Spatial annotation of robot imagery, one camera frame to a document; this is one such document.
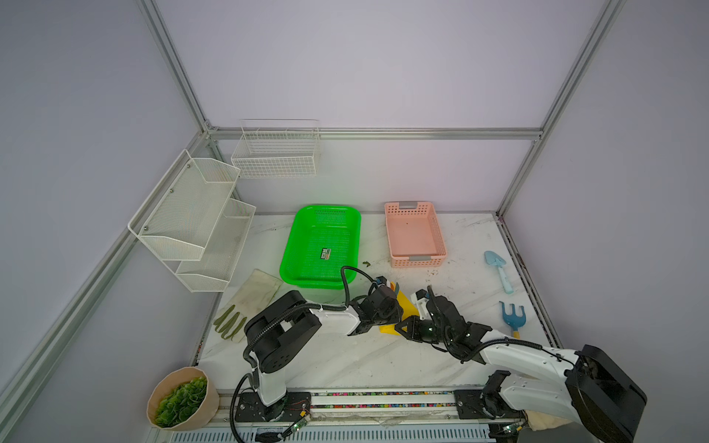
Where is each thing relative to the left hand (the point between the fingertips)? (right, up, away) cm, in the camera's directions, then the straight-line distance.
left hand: (400, 313), depth 89 cm
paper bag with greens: (-55, -14, -25) cm, 62 cm away
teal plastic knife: (0, +7, +9) cm, 11 cm away
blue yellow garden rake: (+37, -2, -1) cm, 37 cm away
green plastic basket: (-29, +24, +22) cm, 44 cm away
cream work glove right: (+34, -23, -18) cm, 45 cm away
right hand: (-3, -2, -8) cm, 9 cm away
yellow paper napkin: (+3, 0, +1) cm, 3 cm away
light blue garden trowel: (+38, +17, +16) cm, 44 cm away
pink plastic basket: (+10, +26, +26) cm, 38 cm away
